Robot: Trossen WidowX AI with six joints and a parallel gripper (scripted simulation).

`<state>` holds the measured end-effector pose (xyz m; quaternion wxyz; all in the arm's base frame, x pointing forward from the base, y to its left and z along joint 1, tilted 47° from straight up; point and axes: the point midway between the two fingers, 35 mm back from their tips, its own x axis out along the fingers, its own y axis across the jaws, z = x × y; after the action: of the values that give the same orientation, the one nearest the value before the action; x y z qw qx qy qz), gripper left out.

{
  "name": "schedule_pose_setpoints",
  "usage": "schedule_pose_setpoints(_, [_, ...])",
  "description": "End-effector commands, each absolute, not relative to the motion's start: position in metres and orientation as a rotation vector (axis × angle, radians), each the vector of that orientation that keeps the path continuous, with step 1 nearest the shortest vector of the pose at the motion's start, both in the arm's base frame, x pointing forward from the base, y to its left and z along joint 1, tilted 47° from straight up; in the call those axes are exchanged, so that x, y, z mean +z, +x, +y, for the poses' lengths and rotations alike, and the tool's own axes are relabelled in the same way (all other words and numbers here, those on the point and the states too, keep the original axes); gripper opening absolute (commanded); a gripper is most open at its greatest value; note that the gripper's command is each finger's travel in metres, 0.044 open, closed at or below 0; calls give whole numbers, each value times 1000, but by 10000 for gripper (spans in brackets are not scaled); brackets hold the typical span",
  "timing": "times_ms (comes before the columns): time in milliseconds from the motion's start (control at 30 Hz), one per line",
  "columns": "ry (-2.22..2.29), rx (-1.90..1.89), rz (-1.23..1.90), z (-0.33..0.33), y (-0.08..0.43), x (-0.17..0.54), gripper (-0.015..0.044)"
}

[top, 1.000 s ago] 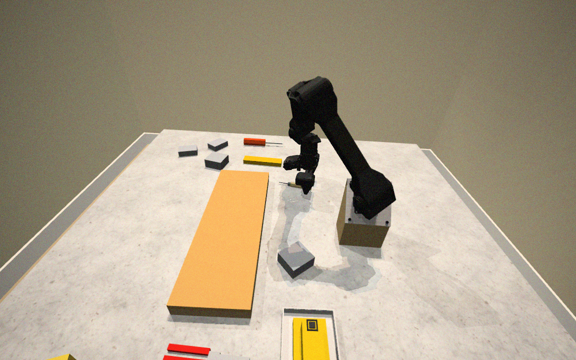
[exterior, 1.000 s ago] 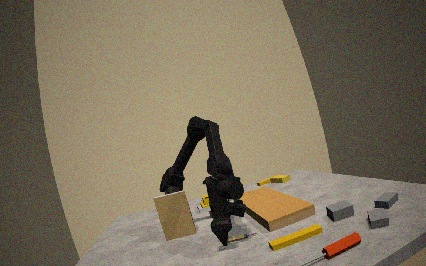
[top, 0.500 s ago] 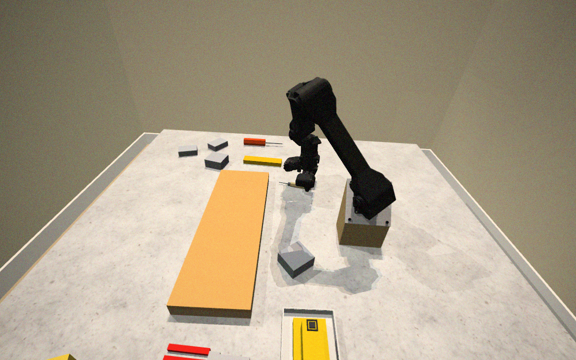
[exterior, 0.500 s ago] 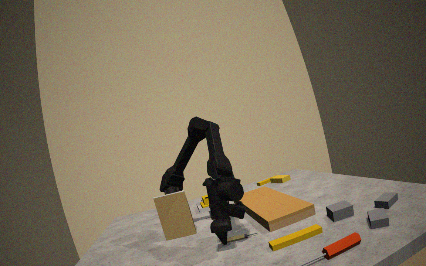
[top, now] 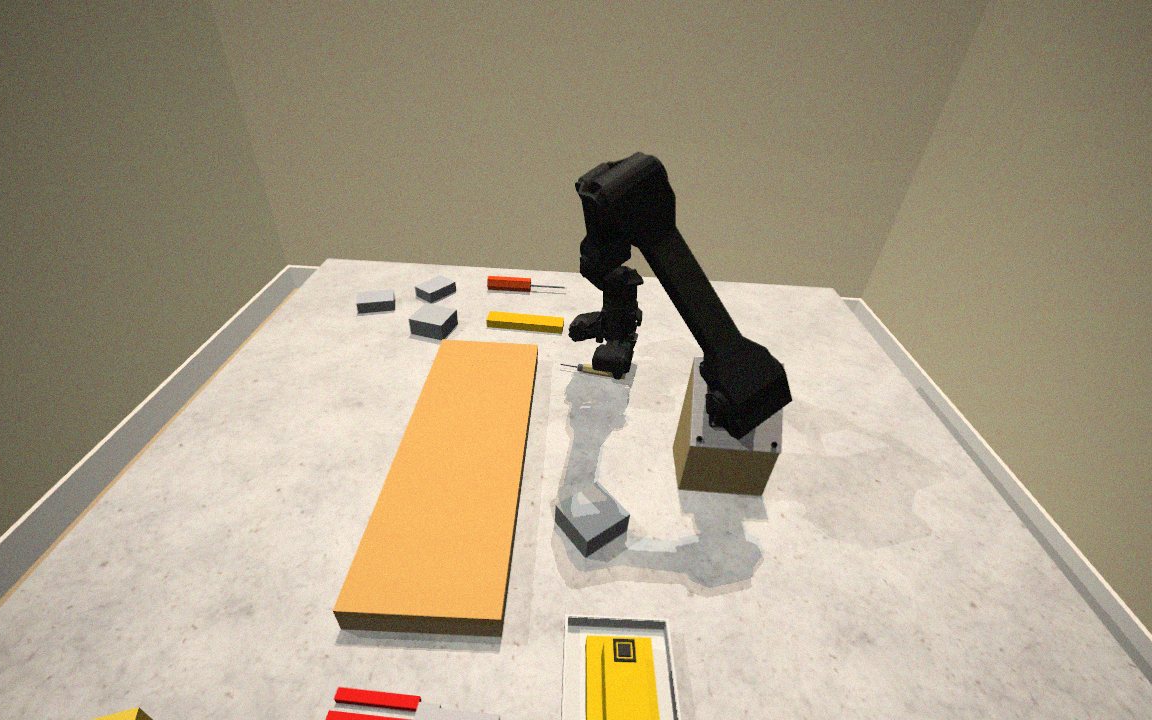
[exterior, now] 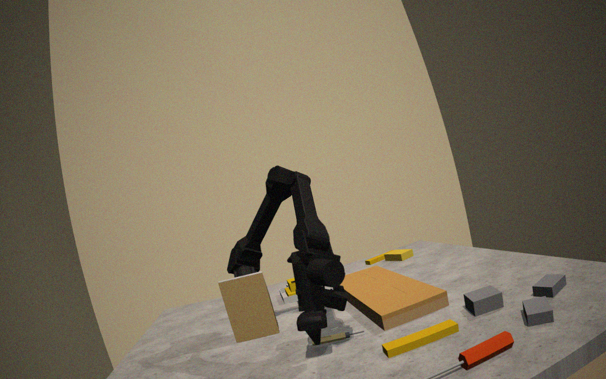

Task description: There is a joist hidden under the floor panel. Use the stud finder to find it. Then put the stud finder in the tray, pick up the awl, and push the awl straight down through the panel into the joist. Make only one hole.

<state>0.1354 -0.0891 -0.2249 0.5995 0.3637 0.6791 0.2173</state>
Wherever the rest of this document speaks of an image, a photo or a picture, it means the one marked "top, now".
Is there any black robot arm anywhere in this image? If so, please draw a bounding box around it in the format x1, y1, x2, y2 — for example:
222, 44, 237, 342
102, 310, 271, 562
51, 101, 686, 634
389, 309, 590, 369
575, 152, 791, 440

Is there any white open rectangular tray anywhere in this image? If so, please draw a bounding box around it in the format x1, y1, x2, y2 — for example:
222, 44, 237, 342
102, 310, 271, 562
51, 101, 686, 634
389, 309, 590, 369
561, 614, 681, 720

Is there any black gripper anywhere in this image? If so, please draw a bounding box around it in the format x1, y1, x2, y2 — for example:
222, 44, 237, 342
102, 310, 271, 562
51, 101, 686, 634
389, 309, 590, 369
592, 301, 643, 380

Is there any orange rectangular panel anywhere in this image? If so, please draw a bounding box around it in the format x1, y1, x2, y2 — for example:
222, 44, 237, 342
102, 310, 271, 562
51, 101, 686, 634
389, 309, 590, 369
333, 339, 538, 638

